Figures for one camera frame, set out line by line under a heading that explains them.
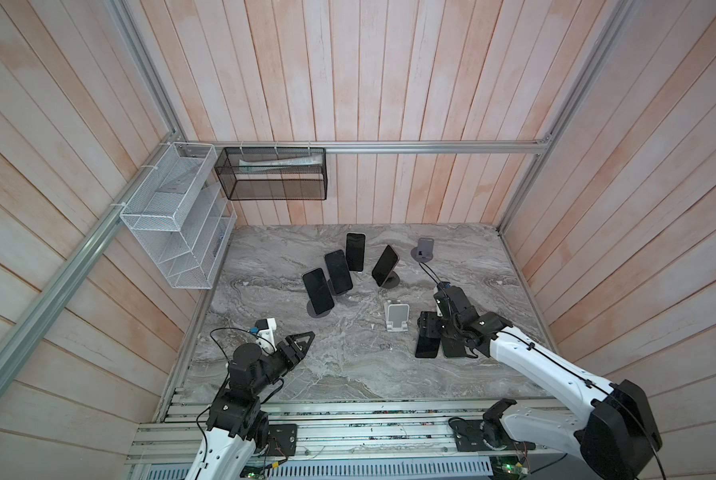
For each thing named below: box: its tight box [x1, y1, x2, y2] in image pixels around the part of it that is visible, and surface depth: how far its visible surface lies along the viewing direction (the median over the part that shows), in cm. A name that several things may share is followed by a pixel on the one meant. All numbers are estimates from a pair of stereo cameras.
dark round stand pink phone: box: [382, 270, 400, 289], surface depth 106 cm
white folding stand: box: [384, 302, 410, 332], surface depth 93 cm
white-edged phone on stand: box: [346, 233, 366, 272], surface depth 106 cm
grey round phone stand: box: [411, 237, 434, 263], surface depth 110 cm
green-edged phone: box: [302, 268, 334, 314], surface depth 93 cm
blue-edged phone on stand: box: [324, 249, 353, 295], surface depth 98 cm
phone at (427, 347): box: [415, 335, 441, 358], surface depth 87 cm
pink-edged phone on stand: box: [372, 244, 400, 289], surface depth 102 cm
